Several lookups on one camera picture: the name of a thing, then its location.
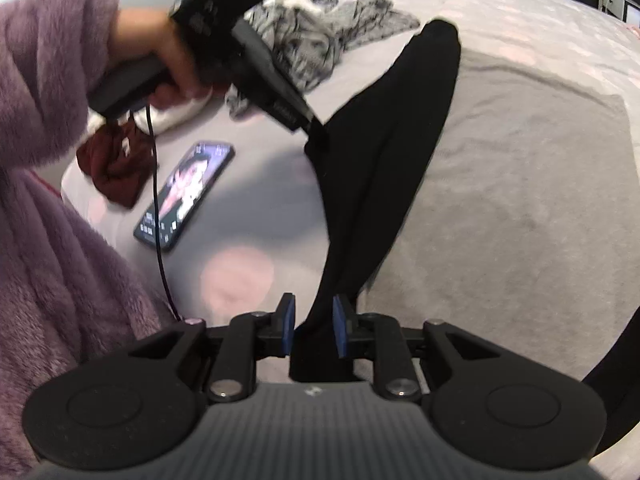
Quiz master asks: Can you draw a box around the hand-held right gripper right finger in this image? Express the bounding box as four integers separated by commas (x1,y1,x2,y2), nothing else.
332,294,503,403

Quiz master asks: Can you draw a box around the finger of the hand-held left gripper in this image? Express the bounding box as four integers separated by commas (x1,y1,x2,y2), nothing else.
302,114,333,148

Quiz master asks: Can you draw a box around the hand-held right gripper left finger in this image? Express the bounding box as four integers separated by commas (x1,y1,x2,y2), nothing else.
127,292,297,404

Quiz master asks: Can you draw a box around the grey shirt with black sleeves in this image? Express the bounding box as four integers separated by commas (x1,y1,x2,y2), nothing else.
290,19,640,461

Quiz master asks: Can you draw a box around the person's left forearm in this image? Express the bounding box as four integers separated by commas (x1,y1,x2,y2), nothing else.
0,0,123,171

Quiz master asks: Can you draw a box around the person's left hand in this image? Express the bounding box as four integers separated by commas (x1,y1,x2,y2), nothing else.
107,9,216,111

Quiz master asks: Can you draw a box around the grey striped garment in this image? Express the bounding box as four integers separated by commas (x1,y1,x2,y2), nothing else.
224,0,422,122

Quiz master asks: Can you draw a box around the polka dot bedspread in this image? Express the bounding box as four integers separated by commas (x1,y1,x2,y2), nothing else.
60,0,640,480

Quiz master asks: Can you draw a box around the white garment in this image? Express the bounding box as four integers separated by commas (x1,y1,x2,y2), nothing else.
87,85,216,136

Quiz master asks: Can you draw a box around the smartphone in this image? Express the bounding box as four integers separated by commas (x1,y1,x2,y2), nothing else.
134,141,236,253

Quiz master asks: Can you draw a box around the maroon garment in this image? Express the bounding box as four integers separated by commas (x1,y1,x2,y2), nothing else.
76,120,156,210

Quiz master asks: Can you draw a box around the person's purple fleece robe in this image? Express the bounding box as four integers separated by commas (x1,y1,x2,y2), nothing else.
0,160,188,480

